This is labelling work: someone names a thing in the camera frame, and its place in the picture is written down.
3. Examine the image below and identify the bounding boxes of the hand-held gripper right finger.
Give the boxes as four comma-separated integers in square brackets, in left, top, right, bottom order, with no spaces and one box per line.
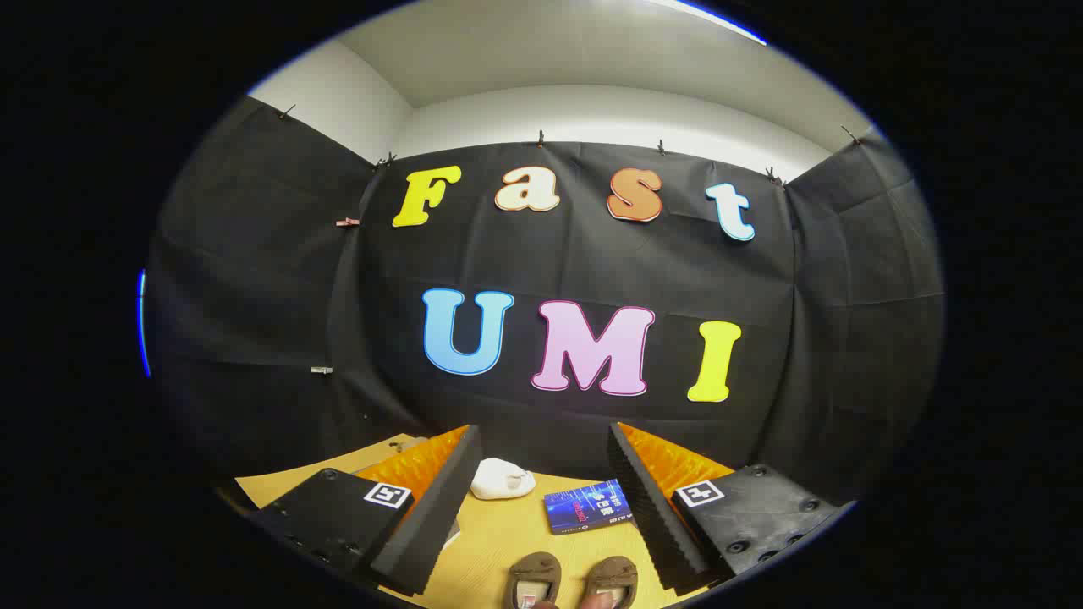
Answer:
[609,421,855,593]

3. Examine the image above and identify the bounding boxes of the brown fuzzy shoe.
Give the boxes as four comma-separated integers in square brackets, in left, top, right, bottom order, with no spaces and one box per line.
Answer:
[505,551,563,609]
[584,556,640,609]

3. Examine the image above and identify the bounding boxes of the white plush toy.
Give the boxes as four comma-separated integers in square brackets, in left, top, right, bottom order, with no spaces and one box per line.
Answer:
[470,458,536,501]

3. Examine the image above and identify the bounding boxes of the dark blue book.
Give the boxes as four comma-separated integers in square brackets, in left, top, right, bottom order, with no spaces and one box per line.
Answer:
[543,479,634,535]

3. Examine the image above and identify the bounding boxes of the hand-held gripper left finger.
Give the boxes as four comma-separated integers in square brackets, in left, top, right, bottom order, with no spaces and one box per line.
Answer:
[254,425,483,595]

